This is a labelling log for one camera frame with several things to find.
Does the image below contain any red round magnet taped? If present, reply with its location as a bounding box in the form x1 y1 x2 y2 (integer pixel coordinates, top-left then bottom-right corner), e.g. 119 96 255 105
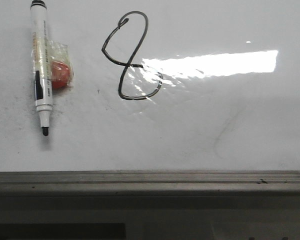
48 40 74 90

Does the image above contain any white whiteboard marker pen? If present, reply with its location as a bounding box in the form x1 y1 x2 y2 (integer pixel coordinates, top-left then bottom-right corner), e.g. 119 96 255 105
30 0 53 137

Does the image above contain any white whiteboard surface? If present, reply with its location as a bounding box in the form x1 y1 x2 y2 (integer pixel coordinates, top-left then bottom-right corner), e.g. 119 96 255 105
0 0 300 172

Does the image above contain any grey aluminium whiteboard frame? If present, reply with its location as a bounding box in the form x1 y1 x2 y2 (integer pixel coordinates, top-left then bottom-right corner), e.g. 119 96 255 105
0 170 300 197

